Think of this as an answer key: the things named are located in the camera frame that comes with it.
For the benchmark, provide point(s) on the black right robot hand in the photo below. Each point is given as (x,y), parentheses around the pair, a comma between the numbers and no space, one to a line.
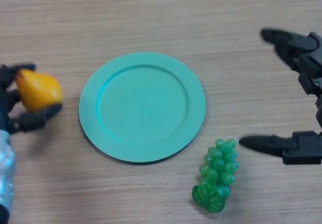
(302,47)

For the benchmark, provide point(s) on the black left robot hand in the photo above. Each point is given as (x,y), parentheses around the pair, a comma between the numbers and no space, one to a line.
(27,122)

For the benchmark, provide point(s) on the yellow pear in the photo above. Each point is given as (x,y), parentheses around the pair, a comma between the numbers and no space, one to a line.
(40,90)

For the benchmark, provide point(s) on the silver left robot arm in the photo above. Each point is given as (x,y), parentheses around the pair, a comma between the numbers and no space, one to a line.
(6,168)

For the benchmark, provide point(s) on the green round plate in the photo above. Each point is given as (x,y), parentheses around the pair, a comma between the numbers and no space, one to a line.
(142,108)

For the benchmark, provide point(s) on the green grape bunch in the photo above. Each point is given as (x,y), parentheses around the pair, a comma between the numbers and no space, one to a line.
(213,176)

